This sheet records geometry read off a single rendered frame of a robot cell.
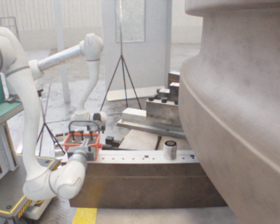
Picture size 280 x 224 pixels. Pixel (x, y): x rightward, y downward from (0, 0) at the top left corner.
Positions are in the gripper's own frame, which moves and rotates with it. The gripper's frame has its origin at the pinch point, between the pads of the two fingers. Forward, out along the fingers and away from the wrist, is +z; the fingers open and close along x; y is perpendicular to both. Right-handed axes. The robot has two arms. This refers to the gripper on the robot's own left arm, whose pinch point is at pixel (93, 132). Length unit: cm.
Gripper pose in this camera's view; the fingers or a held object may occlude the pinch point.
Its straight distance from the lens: 150.8
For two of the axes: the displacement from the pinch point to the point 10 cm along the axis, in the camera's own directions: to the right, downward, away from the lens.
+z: 0.0, 2.8, -9.6
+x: -10.0, 0.0, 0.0
